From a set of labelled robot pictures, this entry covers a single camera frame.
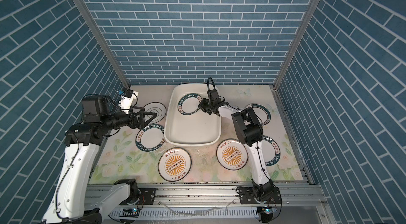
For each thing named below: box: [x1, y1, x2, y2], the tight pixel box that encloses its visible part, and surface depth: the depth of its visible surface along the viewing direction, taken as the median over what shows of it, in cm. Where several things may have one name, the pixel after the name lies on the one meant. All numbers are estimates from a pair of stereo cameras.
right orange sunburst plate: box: [216, 138, 249, 171], surface depth 88 cm
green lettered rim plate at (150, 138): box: [135, 124, 166, 152], surface depth 93 cm
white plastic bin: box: [163, 83, 222, 147], surface depth 102 cm
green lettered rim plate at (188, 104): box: [177, 92, 202, 116], surface depth 110 cm
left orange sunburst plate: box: [157, 146, 192, 183], surface depth 84 cm
